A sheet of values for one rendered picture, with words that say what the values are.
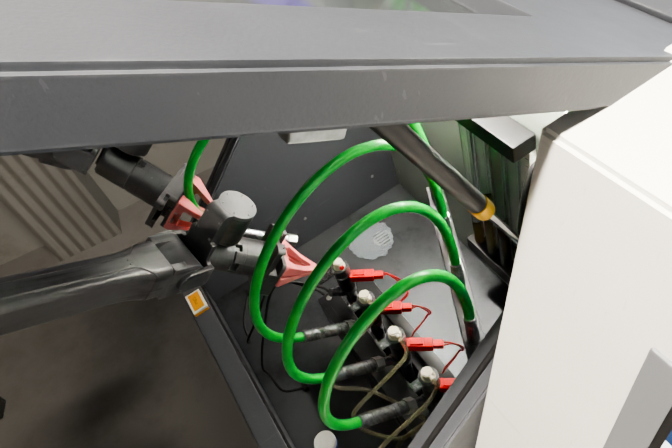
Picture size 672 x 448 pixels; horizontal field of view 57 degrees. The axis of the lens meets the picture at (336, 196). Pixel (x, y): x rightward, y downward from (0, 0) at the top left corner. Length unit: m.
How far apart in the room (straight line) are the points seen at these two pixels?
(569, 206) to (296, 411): 0.82
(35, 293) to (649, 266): 0.59
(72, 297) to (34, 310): 0.04
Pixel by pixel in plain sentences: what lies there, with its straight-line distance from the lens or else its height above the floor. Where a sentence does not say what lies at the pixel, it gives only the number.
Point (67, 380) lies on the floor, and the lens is 2.65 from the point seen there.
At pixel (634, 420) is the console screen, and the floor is 1.37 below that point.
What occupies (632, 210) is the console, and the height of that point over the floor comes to 1.53.
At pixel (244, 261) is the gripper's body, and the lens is 0.93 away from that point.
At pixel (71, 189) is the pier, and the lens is 2.81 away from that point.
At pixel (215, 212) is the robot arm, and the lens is 0.86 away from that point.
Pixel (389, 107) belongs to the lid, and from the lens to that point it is 0.34.
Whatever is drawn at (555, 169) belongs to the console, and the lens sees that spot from 0.48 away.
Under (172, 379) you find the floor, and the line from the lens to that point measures 2.40.
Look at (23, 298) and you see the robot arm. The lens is 0.73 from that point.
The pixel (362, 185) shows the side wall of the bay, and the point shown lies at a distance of 1.38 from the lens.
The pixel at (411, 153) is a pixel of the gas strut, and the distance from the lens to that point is 0.43.
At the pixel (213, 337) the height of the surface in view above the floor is 0.95.
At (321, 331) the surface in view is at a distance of 0.94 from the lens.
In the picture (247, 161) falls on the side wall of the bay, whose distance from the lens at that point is 1.19.
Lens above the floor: 1.87
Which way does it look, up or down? 45 degrees down
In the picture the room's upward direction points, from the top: 21 degrees counter-clockwise
